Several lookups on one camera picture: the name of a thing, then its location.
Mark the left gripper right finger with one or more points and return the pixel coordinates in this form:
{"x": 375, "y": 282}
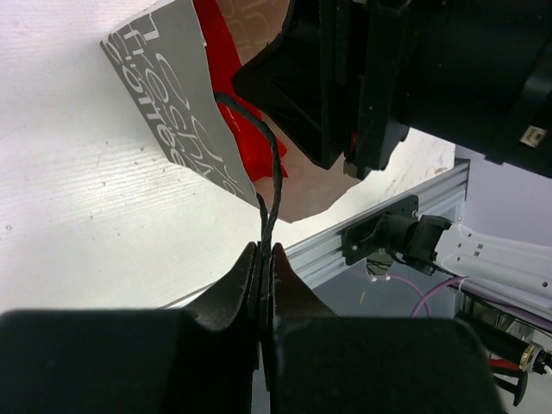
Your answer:
{"x": 319, "y": 362}

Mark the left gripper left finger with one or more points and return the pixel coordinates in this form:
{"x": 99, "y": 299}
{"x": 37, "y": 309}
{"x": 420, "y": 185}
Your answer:
{"x": 197, "y": 359}

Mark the red snack packet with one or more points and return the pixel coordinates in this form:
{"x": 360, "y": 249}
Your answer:
{"x": 241, "y": 103}

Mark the grey paper coffee bag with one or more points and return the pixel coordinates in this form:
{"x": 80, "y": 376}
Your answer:
{"x": 174, "y": 55}

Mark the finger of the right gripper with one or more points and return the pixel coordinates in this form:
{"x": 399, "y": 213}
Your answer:
{"x": 307, "y": 79}

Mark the aluminium front rail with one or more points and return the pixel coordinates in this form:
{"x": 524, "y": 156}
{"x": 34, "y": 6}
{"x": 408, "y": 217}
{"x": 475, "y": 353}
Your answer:
{"x": 319, "y": 259}

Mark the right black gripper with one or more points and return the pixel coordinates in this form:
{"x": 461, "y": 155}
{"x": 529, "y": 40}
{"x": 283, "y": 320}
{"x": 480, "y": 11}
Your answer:
{"x": 474, "y": 73}

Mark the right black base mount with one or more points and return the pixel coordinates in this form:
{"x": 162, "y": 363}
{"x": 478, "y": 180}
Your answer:
{"x": 387, "y": 228}

